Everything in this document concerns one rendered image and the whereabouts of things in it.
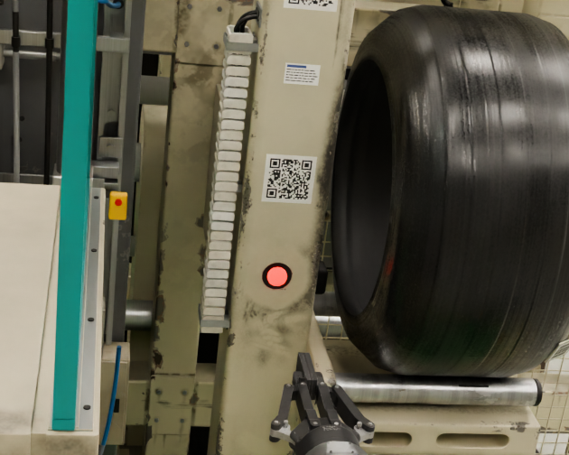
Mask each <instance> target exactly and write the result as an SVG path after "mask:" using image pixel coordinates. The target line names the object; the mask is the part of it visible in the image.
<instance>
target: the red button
mask: <svg viewBox="0 0 569 455"><path fill-rule="evenodd" d="M286 279H287V274H286V271H285V269H283V268H281V267H274V268H272V269H271V270H270V271H269V272H268V274H267V280H268V282H270V283H271V284H272V285H274V286H279V285H282V284H284V283H285V281H286Z"/></svg>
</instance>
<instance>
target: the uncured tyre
mask: <svg viewBox="0 0 569 455"><path fill-rule="evenodd" d="M331 265H332V275H333V283H334V290H335V296H336V302H337V306H338V310H339V315H340V320H341V323H342V326H343V328H344V330H345V332H346V335H347V336H348V338H349V340H350V342H351V343H352V344H353V345H354V346H355V347H356V348H357V349H358V350H359V351H360V352H361V353H362V354H363V355H364V356H365V357H366V358H367V359H368V360H369V361H370V362H371V363H372V364H373V365H374V366H375V367H377V368H380V369H383V370H386V371H388V372H392V373H395V374H398V375H405V376H469V377H508V376H514V375H517V374H521V373H525V372H527V371H530V370H532V369H534V368H535V367H537V366H538V365H540V364H541V363H542V362H543V361H544V360H545V359H546V358H547V357H548V356H549V355H550V354H551V352H552V351H553V350H554V349H555V347H556V346H557V345H558V344H559V343H561V342H563V341H564V340H565V339H566V337H567V336H568V335H569V40H568V39H567V38H566V37H565V35H564V34H563V33H562V32H561V30H559V29H558V28H557V27H556V26H555V25H553V24H552V23H550V22H548V21H545V20H543V19H540V18H537V17H535V16H533V15H531V14H523V13H513V12H502V11H491V10H481V9H470V8H460V7H449V6H438V5H416V6H411V7H407V8H402V9H398V10H396V11H395V12H394V13H392V14H391V15H390V16H389V17H388V18H387V19H385V20H384V21H383V22H382V23H380V24H379V25H378V26H377V27H375V28H374V29H373V30H372V31H371V32H369V33H368V34H367V36H366V37H365V38H364V40H363V42H362V43H361V45H360V46H359V49H358V51H357V53H356V56H355V58H354V61H353V63H352V66H351V69H350V74H349V77H348V80H347V84H346V88H345V91H344V95H343V100H342V104H341V109H340V118H339V124H338V133H337V140H336V146H335V154H334V160H333V168H332V180H331Z"/></svg>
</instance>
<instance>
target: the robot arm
mask: <svg viewBox="0 0 569 455"><path fill-rule="evenodd" d="M315 396H316V397H315ZM294 400H295V401H296V405H297V409H298V413H299V416H300V419H301V422H300V423H299V424H298V425H297V426H296V427H295V428H294V429H293V430H292V431H290V425H288V417H289V413H290V407H291V402H292V401H294ZM312 400H315V404H314V405H316V404H317V407H318V411H319V415H320V417H321V418H319V417H318V416H317V413H316V410H315V409H313V406H312ZM338 415H339V416H338ZM339 417H340V418H341V419H342V420H343V421H344V423H343V422H341V421H340V419H339ZM374 431H375V424H374V423H373V422H372V421H370V420H369V419H367V418H366V417H364V416H363V414H362V413H361V412H360V410H359V409H358V407H357V406H356V405H355V404H354V403H353V402H352V401H351V399H350V398H349V396H348V395H347V394H346V392H345V391H344V390H343V388H342V387H341V386H340V385H333V386H332V387H330V386H327V384H326V383H325V382H324V379H323V376H322V373H321V372H315V370H314V367H313V364H312V359H311V356H310V353H303V352H298V357H297V364H296V370H295V371H294V373H293V381H292V385H291V384H285V385H284V389H283V393H282V398H281V403H280V407H279V412H278V415H277V416H276V418H275V419H274V420H273V421H272V422H271V428H270V435H269V440H270V441H271V442H278V441H280V440H284V441H288V442H289V446H290V448H291V449H292V450H294V452H295V455H368V454H367V453H366V452H365V451H364V450H363V449H362V448H361V447H360V446H359V443H360V442H362V441H363V442H364V443H367V444H370V443H372V442H373V436H374Z"/></svg>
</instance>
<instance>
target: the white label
mask: <svg viewBox="0 0 569 455"><path fill-rule="evenodd" d="M568 351H569V339H568V340H566V341H563V342H561V343H559V344H558V345H557V346H556V347H555V349H554V350H553V351H552V352H551V354H550V355H549V356H548V357H547V359H546V360H545V362H548V361H550V360H553V359H555V358H559V357H561V356H563V355H565V354H566V353H567V352H568Z"/></svg>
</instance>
